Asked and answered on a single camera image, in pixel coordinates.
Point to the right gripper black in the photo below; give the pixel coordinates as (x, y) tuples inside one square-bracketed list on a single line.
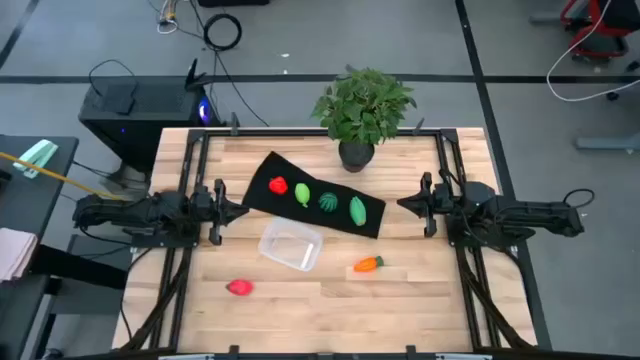
[(436, 205)]

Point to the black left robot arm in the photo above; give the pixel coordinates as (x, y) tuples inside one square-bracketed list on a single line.
[(150, 210)]

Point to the teal stapler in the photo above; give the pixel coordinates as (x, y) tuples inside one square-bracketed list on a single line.
[(36, 157)]

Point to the orange toy carrot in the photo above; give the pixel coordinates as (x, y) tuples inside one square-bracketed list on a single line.
[(365, 264)]

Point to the pink folded cloth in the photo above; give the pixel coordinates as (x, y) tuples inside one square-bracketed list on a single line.
[(15, 252)]

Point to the clear plastic tupperware container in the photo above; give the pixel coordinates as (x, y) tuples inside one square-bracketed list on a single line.
[(290, 245)]

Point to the black aluminium table frame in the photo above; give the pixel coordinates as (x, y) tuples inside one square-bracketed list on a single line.
[(320, 132)]

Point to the black computer tower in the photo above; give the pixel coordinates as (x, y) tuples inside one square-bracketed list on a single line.
[(145, 120)]

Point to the black equipment case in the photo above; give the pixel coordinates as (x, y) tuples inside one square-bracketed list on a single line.
[(232, 2)]

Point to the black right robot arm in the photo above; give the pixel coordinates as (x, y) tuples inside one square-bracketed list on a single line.
[(510, 215)]

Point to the black cloth mat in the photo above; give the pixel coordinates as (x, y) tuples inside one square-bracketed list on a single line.
[(285, 206)]

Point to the black side table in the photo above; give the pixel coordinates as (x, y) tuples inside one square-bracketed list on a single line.
[(30, 205)]

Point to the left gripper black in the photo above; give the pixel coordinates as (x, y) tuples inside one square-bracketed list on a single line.
[(209, 210)]

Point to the red toy strawberry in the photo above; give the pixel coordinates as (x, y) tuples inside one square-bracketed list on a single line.
[(240, 287)]

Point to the red and black cart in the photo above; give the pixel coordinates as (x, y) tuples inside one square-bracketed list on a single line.
[(600, 30)]

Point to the artificial plant in black pot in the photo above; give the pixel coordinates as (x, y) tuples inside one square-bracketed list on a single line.
[(362, 107)]

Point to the striped toy watermelon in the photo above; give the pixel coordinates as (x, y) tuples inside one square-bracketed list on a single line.
[(328, 202)]

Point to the red toy bell pepper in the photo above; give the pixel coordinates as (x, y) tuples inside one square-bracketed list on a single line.
[(278, 185)]

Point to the green toy cucumber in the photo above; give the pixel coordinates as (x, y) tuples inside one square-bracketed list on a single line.
[(357, 211)]

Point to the light green toy pear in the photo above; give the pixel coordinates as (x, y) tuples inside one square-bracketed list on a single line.
[(302, 193)]

